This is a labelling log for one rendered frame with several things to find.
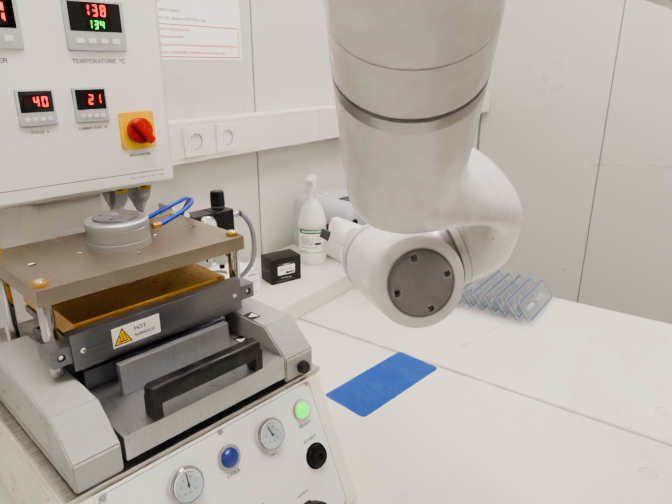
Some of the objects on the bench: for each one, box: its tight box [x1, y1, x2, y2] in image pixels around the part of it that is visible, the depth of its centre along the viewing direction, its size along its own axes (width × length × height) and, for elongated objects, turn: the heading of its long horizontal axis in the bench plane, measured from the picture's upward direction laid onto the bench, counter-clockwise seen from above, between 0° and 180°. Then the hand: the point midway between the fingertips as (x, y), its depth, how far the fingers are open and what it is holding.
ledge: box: [245, 244, 355, 320], centre depth 145 cm, size 30×84×4 cm, turn 144°
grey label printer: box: [293, 188, 367, 257], centre depth 165 cm, size 25×20×17 cm
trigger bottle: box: [298, 174, 327, 265], centre depth 153 cm, size 9×8×25 cm
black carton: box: [261, 249, 301, 285], centre depth 143 cm, size 6×9×7 cm
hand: (350, 242), depth 78 cm, fingers closed
